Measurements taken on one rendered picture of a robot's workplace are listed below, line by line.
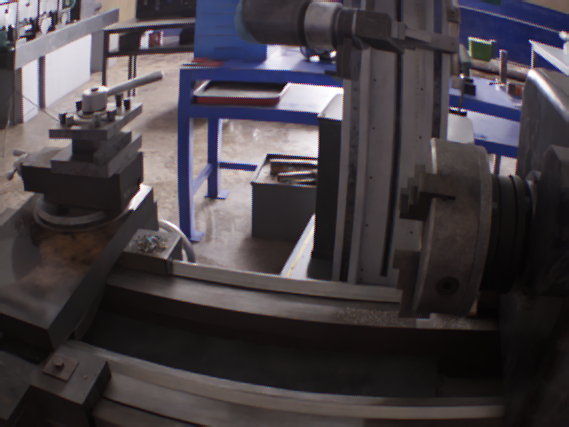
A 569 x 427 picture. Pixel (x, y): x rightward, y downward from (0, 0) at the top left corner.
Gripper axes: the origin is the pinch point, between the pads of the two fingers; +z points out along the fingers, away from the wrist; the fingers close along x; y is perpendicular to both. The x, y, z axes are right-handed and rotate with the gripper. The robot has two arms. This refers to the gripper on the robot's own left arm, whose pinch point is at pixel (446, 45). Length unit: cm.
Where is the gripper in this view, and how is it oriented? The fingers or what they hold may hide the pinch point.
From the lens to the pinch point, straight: 89.9
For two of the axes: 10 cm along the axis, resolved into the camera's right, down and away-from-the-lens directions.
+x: 3.7, -1.0, 9.2
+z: 9.2, 1.8, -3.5
